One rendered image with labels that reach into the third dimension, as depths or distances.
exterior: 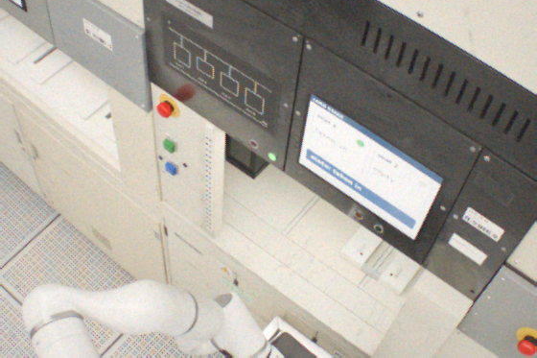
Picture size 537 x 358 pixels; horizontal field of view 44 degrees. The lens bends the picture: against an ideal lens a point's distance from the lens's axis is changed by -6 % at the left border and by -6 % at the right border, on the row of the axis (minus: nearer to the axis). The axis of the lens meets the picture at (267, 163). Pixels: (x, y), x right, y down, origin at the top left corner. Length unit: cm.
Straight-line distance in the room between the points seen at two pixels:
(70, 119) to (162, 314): 125
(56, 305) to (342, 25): 66
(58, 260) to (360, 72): 209
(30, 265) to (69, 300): 184
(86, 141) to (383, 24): 138
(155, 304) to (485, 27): 67
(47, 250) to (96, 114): 91
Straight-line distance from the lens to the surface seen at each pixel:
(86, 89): 239
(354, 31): 111
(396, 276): 198
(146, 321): 117
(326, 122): 128
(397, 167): 125
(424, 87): 110
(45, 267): 301
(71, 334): 118
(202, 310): 129
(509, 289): 132
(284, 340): 173
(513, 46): 97
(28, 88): 245
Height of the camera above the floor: 262
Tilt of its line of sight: 55 degrees down
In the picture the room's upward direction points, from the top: 7 degrees clockwise
